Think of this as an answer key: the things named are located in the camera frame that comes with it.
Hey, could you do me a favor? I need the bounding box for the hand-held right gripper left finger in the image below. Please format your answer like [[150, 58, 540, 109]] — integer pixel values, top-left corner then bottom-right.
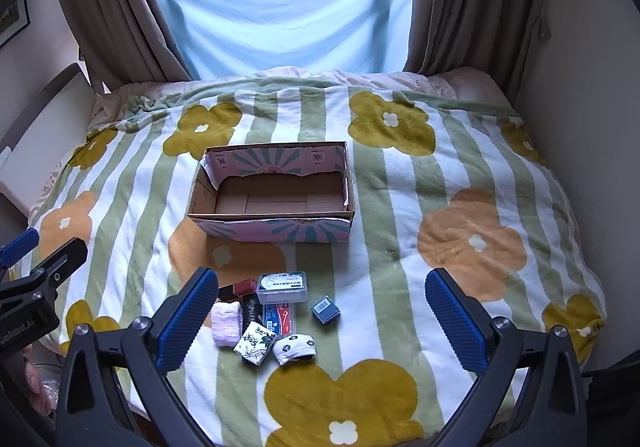
[[56, 267, 221, 447]]

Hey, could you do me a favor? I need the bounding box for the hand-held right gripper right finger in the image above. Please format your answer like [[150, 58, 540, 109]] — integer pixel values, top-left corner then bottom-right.
[[424, 267, 588, 447]]

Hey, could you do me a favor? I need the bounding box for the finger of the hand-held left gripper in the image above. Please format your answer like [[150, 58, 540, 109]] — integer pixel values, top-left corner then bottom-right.
[[0, 237, 89, 308], [0, 228, 41, 269]]

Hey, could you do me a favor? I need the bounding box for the black garbage bag roll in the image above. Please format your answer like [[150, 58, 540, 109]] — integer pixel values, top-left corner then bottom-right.
[[241, 296, 266, 329]]

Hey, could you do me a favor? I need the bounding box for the small red box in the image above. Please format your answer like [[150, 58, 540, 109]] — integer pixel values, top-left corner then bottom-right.
[[217, 278, 259, 302]]

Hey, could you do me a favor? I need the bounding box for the floral print tissue pack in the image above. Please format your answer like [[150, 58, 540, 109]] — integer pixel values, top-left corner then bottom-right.
[[233, 321, 278, 367]]

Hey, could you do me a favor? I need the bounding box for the red and blue floss box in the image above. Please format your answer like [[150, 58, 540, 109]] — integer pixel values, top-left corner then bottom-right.
[[262, 303, 297, 336]]

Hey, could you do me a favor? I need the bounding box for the clear plastic box blue label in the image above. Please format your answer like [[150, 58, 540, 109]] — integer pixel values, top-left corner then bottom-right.
[[256, 271, 308, 306]]

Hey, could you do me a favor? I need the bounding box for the white patterned sock roll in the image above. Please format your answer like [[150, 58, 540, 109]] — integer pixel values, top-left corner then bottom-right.
[[272, 333, 318, 367]]

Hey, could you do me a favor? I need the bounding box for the small dark blue box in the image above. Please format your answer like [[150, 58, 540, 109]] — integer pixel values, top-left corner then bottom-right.
[[310, 294, 342, 326]]

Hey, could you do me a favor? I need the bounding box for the pink printed cardboard box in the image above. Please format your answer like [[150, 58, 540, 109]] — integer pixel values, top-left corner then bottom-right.
[[186, 142, 357, 244]]

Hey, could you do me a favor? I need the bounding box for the person's left hand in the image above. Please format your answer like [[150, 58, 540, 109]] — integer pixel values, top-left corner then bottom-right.
[[22, 356, 54, 417]]

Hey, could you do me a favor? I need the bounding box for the white padded headboard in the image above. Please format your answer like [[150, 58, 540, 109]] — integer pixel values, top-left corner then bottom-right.
[[0, 62, 99, 218]]

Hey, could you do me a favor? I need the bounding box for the striped floral blanket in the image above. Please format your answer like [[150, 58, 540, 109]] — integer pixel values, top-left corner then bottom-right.
[[15, 77, 608, 447]]

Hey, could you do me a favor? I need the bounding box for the brown curtain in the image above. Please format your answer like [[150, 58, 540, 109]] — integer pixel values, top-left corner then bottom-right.
[[402, 0, 551, 102], [50, 0, 206, 94]]

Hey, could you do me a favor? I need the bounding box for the pale pink quilt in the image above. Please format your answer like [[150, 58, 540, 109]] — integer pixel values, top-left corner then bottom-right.
[[90, 66, 521, 128]]

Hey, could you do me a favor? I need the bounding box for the light blue window cloth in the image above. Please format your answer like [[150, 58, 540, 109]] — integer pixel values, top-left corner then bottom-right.
[[147, 0, 418, 80]]

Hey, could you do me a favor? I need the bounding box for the framed wall picture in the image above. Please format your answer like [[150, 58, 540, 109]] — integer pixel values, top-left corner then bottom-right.
[[0, 0, 32, 50]]

